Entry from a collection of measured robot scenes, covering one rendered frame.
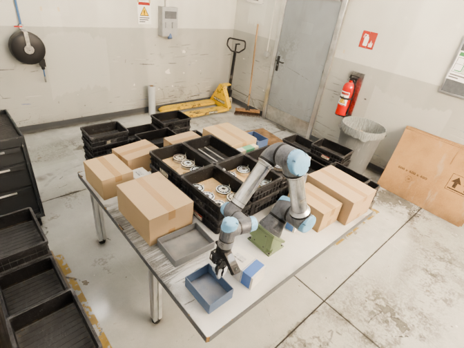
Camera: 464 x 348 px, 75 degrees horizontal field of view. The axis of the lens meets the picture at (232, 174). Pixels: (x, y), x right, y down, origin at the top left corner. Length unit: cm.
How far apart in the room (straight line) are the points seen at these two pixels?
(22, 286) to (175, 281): 98
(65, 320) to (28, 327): 16
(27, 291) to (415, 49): 436
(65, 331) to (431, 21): 435
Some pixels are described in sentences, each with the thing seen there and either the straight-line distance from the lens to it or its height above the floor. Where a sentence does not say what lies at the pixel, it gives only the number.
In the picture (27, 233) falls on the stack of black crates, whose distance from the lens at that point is 245.
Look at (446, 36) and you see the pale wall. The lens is 434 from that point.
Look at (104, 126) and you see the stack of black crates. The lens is 363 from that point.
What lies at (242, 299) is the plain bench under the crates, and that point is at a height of 70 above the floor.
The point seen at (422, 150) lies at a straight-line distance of 433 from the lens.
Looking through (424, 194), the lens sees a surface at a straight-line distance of 437.
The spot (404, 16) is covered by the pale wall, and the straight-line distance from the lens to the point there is 449.
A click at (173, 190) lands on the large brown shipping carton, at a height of 90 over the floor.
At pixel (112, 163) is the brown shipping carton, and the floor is 86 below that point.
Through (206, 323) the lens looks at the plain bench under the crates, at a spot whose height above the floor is 70.
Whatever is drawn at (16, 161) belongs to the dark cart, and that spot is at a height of 69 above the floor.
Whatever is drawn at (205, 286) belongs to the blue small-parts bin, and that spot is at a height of 72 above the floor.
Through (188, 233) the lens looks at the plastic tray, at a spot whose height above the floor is 70.
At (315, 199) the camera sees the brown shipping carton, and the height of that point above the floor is 86.
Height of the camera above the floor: 204
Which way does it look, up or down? 32 degrees down
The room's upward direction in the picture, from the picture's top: 8 degrees clockwise
